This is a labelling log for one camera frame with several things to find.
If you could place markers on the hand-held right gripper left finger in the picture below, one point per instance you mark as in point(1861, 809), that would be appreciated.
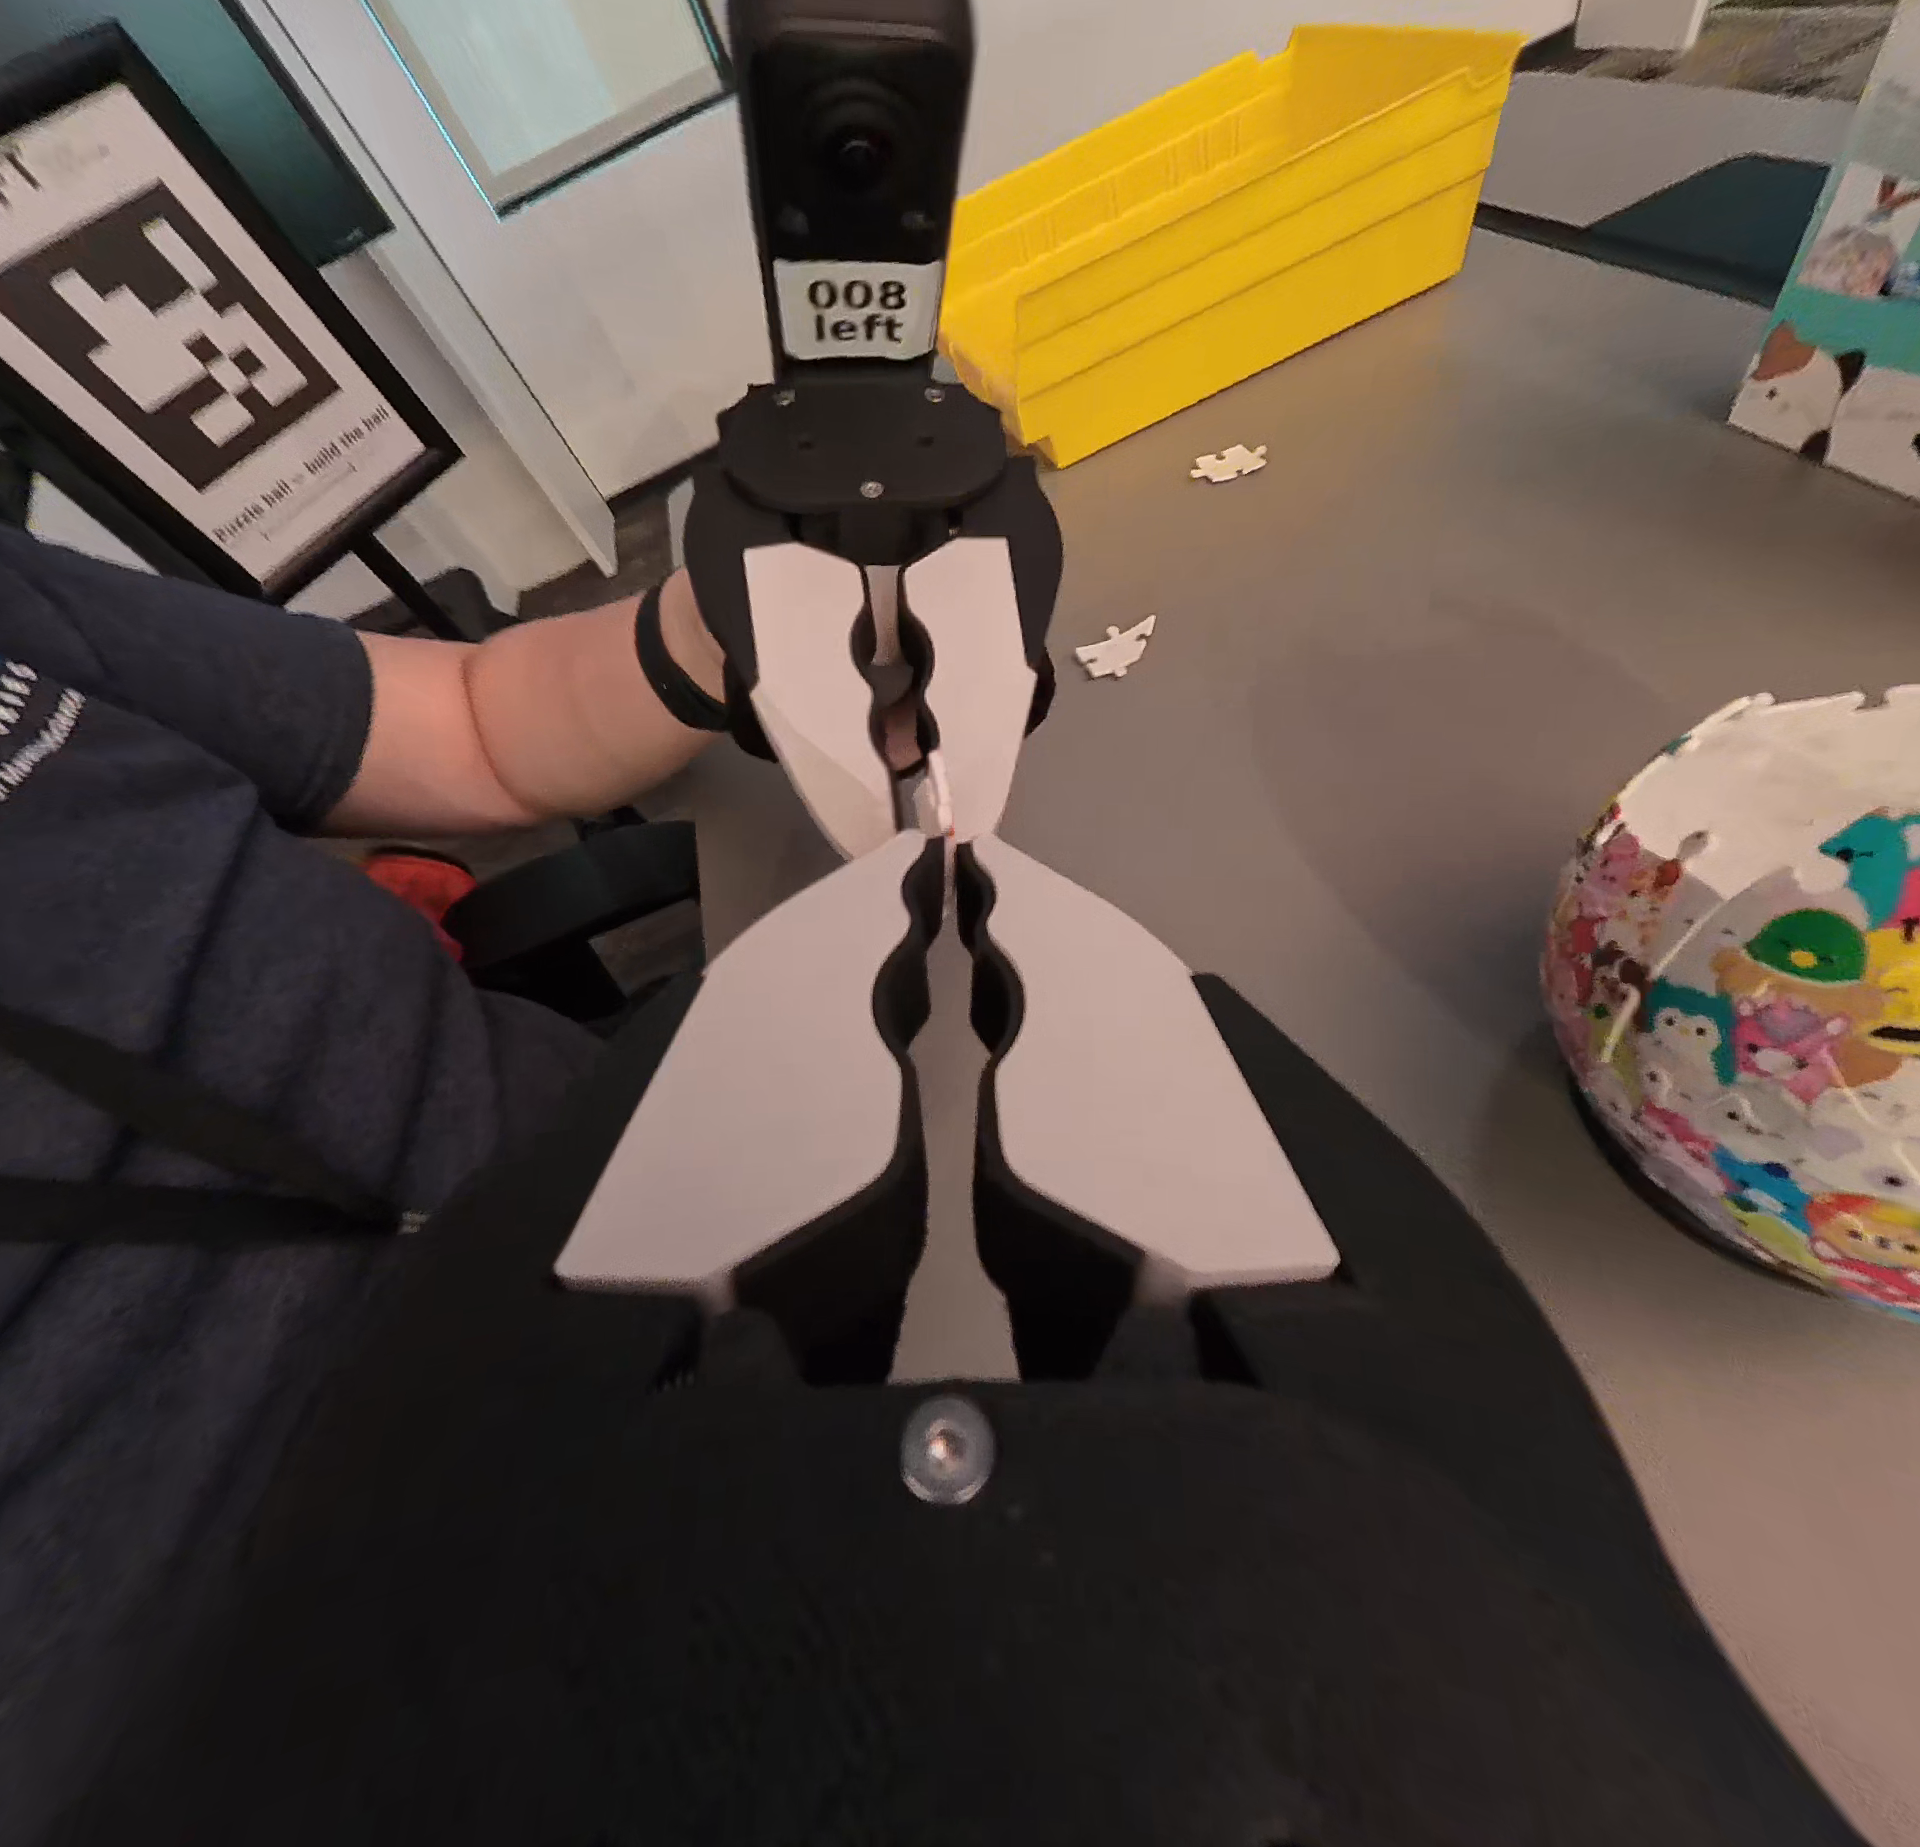
point(751, 1128)

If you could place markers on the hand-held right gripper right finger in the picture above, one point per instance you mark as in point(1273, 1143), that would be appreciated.
point(1156, 1128)

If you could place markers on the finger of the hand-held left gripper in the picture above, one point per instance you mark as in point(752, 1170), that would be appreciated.
point(982, 647)
point(802, 647)

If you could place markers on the white puzzle piece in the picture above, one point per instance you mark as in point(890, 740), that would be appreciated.
point(1118, 651)
point(941, 797)
point(1231, 463)

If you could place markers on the colourful puzzle ball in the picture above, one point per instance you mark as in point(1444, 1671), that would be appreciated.
point(1770, 978)

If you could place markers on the person's left forearm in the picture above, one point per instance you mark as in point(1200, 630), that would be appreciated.
point(510, 723)

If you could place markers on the loose white puzzle piece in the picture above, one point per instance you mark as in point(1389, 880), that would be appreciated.
point(1231, 463)
point(1118, 651)

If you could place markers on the black ball stand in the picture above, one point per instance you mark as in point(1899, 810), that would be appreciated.
point(1643, 1179)

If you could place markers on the colourful puzzle box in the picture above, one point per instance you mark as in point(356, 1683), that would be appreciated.
point(1837, 362)

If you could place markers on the person's left hand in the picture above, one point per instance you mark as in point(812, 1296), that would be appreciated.
point(706, 647)

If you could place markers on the black wristband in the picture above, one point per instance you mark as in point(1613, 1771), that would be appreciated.
point(664, 668)

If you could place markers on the yellow cardboard box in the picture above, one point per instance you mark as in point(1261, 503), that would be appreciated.
point(1231, 242)

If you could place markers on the framed marker sign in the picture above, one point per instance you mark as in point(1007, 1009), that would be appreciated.
point(181, 318)

